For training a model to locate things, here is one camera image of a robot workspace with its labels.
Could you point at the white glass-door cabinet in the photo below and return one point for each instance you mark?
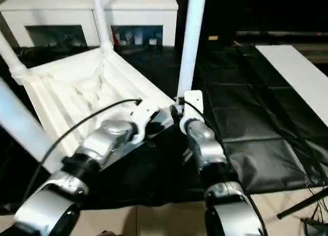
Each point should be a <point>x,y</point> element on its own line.
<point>51,8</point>

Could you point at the small yellow object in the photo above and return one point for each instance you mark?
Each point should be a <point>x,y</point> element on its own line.
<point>213,38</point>

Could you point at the grey floor device with label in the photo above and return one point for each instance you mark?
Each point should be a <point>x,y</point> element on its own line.
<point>316,227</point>

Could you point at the dark thin rod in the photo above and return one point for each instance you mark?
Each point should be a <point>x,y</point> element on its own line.
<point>302,206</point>

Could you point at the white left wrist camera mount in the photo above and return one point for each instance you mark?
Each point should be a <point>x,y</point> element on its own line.
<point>143,115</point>

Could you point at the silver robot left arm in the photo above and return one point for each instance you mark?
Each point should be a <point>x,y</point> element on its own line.
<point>110,138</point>

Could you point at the white flat panel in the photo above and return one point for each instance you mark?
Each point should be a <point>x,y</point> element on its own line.
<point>294,72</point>

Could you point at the dark long shelf board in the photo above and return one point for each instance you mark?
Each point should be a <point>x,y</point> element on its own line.
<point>282,33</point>

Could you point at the black work mat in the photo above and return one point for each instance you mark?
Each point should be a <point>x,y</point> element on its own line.
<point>256,144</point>

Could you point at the white plastic table top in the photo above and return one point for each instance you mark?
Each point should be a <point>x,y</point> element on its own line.
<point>77,87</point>

